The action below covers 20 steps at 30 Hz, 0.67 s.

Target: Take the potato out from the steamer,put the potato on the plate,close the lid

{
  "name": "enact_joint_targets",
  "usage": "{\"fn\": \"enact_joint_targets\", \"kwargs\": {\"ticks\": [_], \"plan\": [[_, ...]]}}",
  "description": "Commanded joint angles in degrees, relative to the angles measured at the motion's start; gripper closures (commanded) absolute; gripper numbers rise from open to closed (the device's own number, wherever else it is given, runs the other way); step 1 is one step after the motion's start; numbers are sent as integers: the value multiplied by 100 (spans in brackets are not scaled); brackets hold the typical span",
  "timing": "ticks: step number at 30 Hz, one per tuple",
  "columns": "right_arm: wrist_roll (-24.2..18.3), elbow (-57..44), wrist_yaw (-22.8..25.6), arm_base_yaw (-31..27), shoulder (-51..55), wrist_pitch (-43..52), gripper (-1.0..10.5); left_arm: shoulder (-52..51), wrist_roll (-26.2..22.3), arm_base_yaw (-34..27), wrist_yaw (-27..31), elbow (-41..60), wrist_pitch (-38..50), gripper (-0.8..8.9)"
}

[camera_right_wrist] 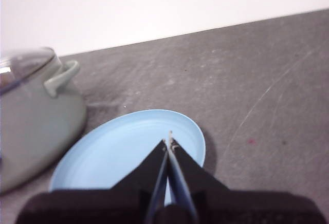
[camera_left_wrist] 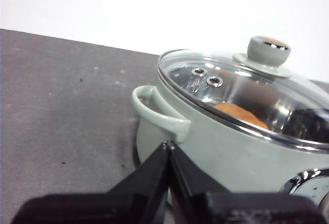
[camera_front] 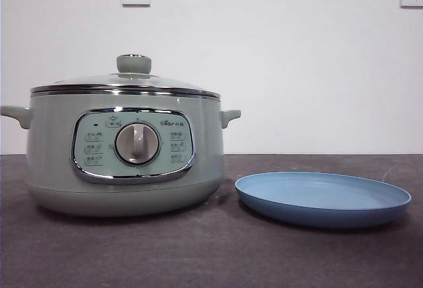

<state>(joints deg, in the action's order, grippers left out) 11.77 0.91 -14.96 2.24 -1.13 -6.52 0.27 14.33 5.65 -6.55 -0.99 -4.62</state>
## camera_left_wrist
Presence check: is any glass lid with green knob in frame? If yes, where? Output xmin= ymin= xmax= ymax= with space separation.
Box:
xmin=157 ymin=35 xmax=329 ymax=153

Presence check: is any brown potato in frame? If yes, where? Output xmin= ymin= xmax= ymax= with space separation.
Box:
xmin=214 ymin=102 xmax=269 ymax=130

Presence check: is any pale green electric steamer pot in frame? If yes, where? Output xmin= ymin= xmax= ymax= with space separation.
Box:
xmin=132 ymin=51 xmax=329 ymax=209

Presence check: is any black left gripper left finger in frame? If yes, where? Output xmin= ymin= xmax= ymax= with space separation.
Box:
xmin=10 ymin=142 xmax=171 ymax=224

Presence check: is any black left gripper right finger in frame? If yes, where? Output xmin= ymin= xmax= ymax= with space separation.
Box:
xmin=169 ymin=146 xmax=327 ymax=224

